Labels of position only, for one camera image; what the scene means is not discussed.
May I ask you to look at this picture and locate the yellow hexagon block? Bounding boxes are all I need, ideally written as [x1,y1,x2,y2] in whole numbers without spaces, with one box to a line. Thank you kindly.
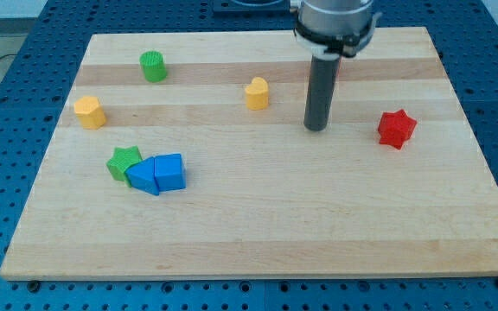
[73,96,106,130]

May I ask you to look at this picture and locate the green cylinder block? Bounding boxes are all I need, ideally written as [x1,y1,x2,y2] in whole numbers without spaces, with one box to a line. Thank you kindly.
[139,50,168,82]

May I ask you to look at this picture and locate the yellow heart block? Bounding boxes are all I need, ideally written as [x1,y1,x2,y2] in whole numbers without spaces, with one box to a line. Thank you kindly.
[245,77,269,111]

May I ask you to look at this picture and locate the light wooden board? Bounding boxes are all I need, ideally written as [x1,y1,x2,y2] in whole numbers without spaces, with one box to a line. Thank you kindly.
[0,27,498,281]

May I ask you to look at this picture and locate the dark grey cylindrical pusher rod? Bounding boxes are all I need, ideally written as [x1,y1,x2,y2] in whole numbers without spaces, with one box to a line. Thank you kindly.
[303,56,341,131]

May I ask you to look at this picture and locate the green star block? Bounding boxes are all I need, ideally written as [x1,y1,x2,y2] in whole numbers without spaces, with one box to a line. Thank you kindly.
[105,146,142,187]

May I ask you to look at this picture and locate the blue pentagon block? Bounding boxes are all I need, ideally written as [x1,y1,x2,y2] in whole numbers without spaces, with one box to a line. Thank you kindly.
[154,153,186,192]

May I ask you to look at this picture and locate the red star block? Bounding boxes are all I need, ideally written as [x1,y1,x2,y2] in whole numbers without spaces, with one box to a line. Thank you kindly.
[378,109,418,149]

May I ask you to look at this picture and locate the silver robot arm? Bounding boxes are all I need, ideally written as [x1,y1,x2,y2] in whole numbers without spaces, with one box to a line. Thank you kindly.
[293,0,382,60]

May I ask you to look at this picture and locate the blue triangle block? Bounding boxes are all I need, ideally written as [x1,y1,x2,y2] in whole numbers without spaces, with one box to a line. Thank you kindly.
[125,157,160,196]

